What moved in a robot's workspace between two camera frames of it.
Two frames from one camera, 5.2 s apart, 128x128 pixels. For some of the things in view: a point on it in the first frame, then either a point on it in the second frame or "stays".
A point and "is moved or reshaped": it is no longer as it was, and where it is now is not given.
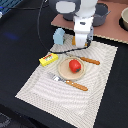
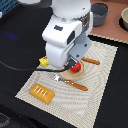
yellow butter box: x=48 y=59 stays
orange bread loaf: x=73 y=41 is moved or reshaped
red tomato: x=75 y=66 stays
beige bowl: x=123 y=20 stays
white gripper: x=83 y=30 → x=67 y=39
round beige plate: x=65 y=72 stays
